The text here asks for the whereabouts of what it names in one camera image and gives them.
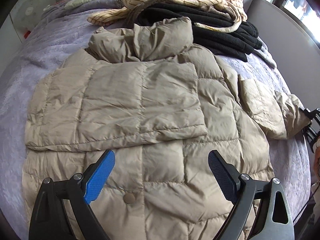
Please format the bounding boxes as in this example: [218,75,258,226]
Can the lavender embossed bedspread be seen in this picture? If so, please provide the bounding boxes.
[1,0,311,239]

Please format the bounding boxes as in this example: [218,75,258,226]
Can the person's right hand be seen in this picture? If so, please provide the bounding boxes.
[312,137,320,180]

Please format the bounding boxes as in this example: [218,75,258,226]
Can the beige quilted down jacket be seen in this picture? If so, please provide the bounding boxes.
[22,17,310,239]

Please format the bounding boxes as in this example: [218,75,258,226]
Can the folded black fleece garment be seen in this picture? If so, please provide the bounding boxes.
[136,3,263,62]

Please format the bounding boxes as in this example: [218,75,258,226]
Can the cream striped plush garment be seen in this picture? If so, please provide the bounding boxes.
[87,0,247,33]

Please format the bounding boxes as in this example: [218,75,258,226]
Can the white electric fan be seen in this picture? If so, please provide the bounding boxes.
[16,0,42,24]

